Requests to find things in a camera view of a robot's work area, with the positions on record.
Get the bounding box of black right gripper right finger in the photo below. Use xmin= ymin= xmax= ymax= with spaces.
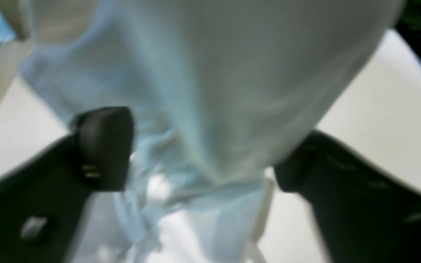
xmin=274 ymin=131 xmax=421 ymax=263

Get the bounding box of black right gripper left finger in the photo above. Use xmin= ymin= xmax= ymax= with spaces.
xmin=0 ymin=107 xmax=134 ymax=263

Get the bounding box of white t-shirt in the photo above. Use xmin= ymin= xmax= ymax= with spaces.
xmin=21 ymin=0 xmax=403 ymax=263

